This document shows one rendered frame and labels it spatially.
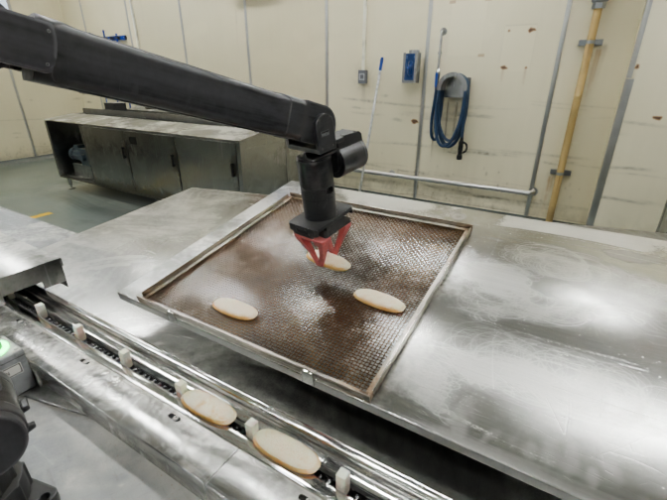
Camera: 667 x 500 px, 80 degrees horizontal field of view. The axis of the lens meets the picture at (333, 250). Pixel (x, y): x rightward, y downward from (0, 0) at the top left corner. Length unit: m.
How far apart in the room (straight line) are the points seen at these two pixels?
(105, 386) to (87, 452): 0.09
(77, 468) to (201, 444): 0.17
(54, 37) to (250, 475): 0.48
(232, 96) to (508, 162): 3.67
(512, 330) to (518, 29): 3.52
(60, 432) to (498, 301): 0.70
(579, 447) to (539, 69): 3.61
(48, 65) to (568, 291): 0.77
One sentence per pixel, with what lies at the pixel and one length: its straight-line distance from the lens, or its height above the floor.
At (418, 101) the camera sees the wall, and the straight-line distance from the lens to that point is 4.25.
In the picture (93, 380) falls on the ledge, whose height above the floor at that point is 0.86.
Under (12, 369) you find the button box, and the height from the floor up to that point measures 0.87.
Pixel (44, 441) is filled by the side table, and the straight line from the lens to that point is 0.74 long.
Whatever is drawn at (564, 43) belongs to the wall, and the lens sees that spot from 3.99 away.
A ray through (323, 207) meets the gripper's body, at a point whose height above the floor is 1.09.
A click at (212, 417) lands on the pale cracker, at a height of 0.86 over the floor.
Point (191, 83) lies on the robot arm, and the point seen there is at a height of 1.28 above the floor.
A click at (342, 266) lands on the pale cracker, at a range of 0.72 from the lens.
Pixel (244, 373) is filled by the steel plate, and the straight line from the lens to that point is 0.73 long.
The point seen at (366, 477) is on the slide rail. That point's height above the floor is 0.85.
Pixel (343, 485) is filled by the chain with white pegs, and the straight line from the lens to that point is 0.53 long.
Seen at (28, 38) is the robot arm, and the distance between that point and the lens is 0.44.
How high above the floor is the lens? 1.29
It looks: 24 degrees down
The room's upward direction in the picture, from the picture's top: straight up
